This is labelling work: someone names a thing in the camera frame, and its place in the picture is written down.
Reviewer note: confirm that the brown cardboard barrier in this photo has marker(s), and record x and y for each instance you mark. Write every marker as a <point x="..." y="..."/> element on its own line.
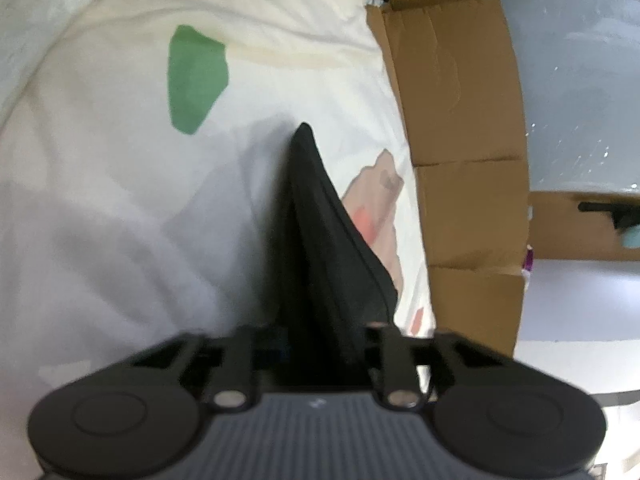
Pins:
<point x="453" y="69"/>

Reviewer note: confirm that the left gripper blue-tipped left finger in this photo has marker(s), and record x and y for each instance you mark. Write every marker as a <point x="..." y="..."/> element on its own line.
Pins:
<point x="194" y="369"/>

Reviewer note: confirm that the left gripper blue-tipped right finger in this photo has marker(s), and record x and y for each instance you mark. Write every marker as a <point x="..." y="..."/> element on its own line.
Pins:
<point x="451" y="359"/>

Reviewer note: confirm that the cream cartoon print bedsheet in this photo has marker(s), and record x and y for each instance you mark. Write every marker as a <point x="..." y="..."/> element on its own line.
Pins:
<point x="141" y="146"/>

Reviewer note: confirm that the black garment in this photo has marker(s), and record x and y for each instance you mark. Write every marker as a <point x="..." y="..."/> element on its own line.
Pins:
<point x="328" y="283"/>

